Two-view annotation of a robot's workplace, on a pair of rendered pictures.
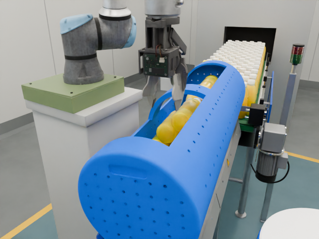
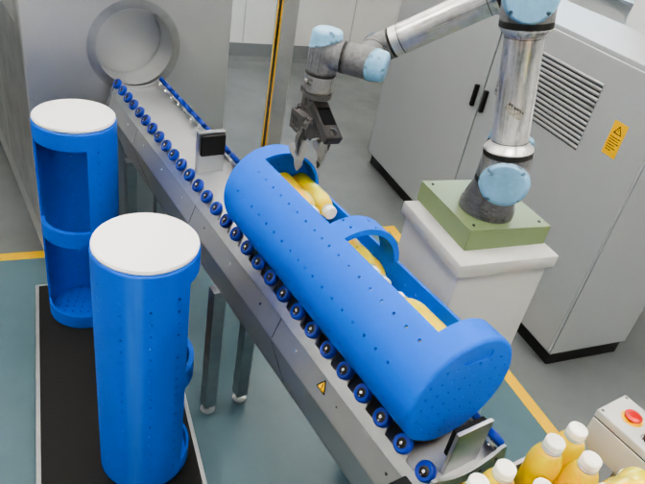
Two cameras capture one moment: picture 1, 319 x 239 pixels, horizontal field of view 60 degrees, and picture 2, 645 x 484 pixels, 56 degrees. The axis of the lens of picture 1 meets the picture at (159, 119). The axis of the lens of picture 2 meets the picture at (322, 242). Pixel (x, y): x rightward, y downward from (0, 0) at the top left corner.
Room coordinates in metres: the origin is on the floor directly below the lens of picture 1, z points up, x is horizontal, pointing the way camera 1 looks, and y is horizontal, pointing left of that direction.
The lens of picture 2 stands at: (1.44, -1.23, 1.99)
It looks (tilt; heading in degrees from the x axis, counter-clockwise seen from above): 33 degrees down; 121
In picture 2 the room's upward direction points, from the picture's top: 11 degrees clockwise
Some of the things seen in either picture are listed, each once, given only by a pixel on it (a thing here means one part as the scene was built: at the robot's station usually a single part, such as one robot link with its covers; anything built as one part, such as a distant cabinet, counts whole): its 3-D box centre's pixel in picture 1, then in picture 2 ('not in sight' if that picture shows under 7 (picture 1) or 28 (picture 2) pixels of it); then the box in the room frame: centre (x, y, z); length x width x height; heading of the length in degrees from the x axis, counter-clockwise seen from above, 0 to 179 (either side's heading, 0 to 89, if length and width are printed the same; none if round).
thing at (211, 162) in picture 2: not in sight; (210, 152); (0.07, 0.20, 1.00); 0.10 x 0.04 x 0.15; 69
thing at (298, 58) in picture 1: (295, 58); not in sight; (1.54, -0.76, 1.18); 0.06 x 0.06 x 0.05
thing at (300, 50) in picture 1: (297, 50); not in sight; (1.54, -0.76, 1.23); 0.06 x 0.06 x 0.04
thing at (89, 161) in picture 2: not in sight; (81, 221); (-0.37, -0.03, 0.59); 0.28 x 0.28 x 0.88
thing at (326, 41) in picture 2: not in sight; (325, 52); (0.62, -0.01, 1.56); 0.09 x 0.08 x 0.11; 21
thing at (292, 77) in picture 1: (276, 156); not in sight; (1.54, -0.76, 0.55); 0.04 x 0.04 x 1.10; 69
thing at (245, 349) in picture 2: not in sight; (246, 343); (0.36, 0.16, 0.31); 0.06 x 0.06 x 0.63; 69
